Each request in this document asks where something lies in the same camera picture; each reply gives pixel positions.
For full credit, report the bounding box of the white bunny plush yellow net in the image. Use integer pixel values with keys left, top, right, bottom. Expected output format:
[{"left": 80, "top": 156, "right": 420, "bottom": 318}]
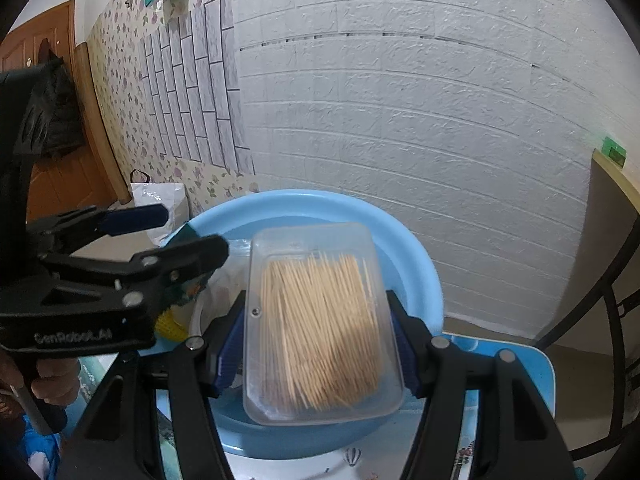
[{"left": 155, "top": 310, "right": 189, "bottom": 342}]

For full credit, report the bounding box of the clear box of toothpicks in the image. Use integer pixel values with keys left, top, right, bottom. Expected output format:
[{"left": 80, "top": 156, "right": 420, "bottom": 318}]
[{"left": 243, "top": 223, "right": 405, "bottom": 426}]

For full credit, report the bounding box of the white plastic hook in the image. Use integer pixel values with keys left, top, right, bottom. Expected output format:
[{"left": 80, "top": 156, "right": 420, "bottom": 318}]
[{"left": 189, "top": 292, "right": 215, "bottom": 336}]

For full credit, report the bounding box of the person's left hand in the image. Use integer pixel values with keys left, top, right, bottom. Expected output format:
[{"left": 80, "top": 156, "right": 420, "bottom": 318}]
[{"left": 1, "top": 352, "right": 80, "bottom": 408}]

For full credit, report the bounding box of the brown wooden door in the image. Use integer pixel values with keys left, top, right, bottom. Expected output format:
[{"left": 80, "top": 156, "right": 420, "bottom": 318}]
[{"left": 1, "top": 0, "right": 131, "bottom": 220}]

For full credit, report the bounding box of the white plastic shopping bag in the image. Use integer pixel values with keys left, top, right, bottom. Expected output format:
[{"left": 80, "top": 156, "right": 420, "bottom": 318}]
[{"left": 129, "top": 169, "right": 190, "bottom": 246}]

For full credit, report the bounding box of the printed scenery table mat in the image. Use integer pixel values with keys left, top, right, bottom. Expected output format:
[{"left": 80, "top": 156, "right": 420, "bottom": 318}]
[{"left": 150, "top": 330, "right": 559, "bottom": 480}]

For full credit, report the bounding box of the light blue plastic basin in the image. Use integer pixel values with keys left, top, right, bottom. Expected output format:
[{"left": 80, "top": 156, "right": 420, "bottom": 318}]
[{"left": 189, "top": 188, "right": 444, "bottom": 460}]

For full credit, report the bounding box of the green small box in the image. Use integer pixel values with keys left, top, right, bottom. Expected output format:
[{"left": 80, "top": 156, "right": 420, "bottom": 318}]
[{"left": 601, "top": 136, "right": 627, "bottom": 168}]

